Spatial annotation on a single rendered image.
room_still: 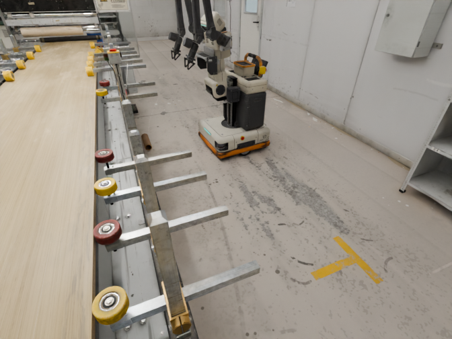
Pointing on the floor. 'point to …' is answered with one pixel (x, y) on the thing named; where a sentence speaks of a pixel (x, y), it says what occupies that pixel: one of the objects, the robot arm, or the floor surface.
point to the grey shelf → (435, 161)
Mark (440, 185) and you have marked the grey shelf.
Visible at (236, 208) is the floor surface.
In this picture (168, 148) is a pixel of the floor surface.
